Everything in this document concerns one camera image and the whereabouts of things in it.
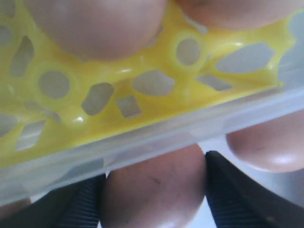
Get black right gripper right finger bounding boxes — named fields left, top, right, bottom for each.
left=205, top=151, right=304, bottom=228

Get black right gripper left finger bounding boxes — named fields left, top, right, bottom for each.
left=0, top=174, right=106, bottom=228

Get clear plastic container box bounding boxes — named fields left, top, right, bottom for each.
left=0, top=13, right=304, bottom=205

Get brown egg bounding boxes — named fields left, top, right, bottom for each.
left=177, top=0, right=304, bottom=30
left=24, top=0, right=167, bottom=60
left=100, top=144, right=206, bottom=228
left=226, top=110, right=304, bottom=173
left=0, top=198, right=31, bottom=220

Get yellow plastic egg tray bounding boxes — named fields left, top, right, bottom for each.
left=0, top=0, right=295, bottom=168

